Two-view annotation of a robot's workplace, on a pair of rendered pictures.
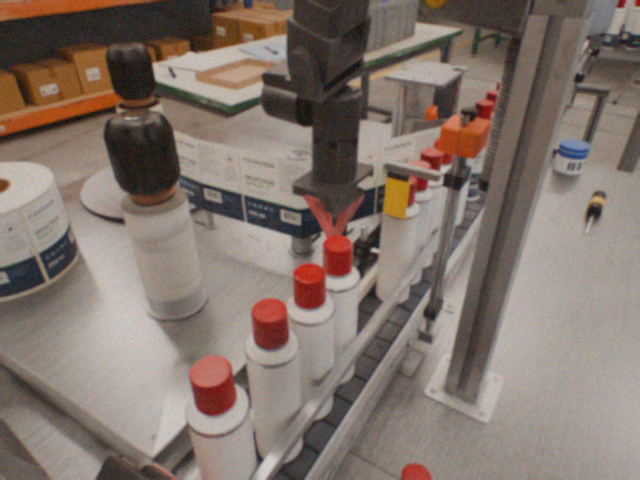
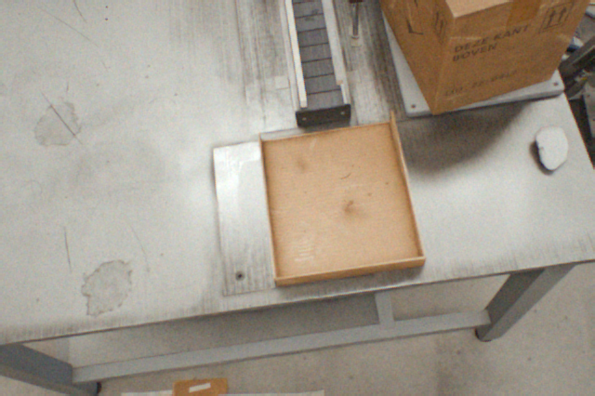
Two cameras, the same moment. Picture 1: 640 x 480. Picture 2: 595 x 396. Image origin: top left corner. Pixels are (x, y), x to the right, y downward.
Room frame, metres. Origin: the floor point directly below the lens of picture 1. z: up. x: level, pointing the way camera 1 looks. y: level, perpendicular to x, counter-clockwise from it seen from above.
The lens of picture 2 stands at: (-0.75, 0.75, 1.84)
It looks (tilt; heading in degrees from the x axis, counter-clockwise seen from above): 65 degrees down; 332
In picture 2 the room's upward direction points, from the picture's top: 12 degrees counter-clockwise
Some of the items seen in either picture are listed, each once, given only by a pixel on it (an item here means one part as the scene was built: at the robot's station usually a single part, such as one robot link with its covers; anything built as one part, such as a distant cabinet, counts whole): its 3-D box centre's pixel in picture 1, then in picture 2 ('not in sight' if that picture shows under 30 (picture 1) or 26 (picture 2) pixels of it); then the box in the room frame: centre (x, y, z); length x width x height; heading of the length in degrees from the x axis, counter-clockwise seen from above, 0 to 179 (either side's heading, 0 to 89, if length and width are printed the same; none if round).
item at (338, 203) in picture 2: not in sight; (337, 194); (-0.37, 0.47, 0.85); 0.30 x 0.26 x 0.04; 148
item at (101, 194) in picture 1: (156, 184); not in sight; (0.94, 0.37, 0.89); 0.31 x 0.31 x 0.01
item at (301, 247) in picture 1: (300, 205); not in sight; (0.69, 0.04, 0.97); 0.05 x 0.05 x 0.19
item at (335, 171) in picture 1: (334, 161); not in sight; (0.54, -0.02, 1.13); 0.10 x 0.07 x 0.07; 148
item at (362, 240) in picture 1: (370, 257); not in sight; (0.66, -0.09, 0.89); 0.06 x 0.03 x 0.12; 58
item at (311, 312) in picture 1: (310, 345); not in sight; (0.37, 0.01, 0.98); 0.05 x 0.05 x 0.20
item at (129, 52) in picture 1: (142, 118); not in sight; (0.94, 0.37, 1.04); 0.09 x 0.09 x 0.29
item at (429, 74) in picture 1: (427, 72); not in sight; (0.88, -0.19, 1.14); 0.14 x 0.11 x 0.01; 148
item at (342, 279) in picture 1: (336, 313); not in sight; (0.42, -0.02, 0.98); 0.05 x 0.05 x 0.20
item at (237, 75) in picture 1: (242, 72); not in sight; (2.12, 0.34, 0.82); 0.34 x 0.24 x 0.03; 145
